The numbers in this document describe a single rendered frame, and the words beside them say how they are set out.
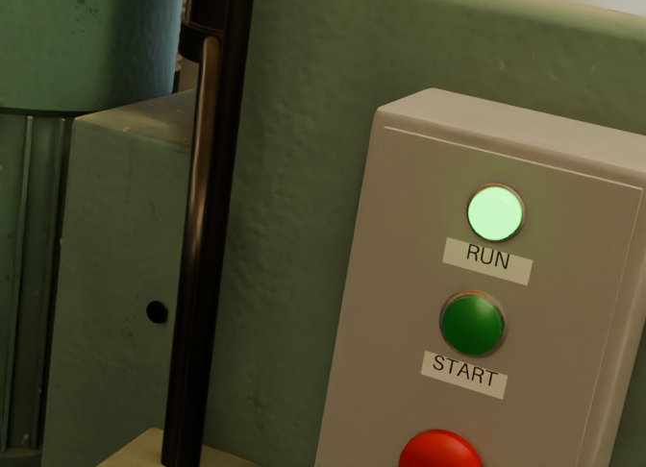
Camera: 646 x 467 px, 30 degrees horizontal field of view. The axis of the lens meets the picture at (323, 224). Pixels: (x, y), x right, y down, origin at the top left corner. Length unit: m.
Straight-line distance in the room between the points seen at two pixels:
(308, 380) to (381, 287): 0.10
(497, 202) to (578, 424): 0.08
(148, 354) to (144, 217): 0.07
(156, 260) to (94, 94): 0.09
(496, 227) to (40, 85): 0.29
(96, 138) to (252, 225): 0.11
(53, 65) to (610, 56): 0.28
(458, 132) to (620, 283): 0.07
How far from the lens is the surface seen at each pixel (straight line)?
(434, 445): 0.42
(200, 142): 0.53
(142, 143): 0.57
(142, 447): 0.54
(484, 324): 0.41
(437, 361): 0.42
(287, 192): 0.50
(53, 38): 0.61
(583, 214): 0.40
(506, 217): 0.40
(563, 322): 0.41
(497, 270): 0.41
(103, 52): 0.62
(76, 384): 0.63
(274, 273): 0.51
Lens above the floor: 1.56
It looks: 17 degrees down
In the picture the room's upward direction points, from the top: 9 degrees clockwise
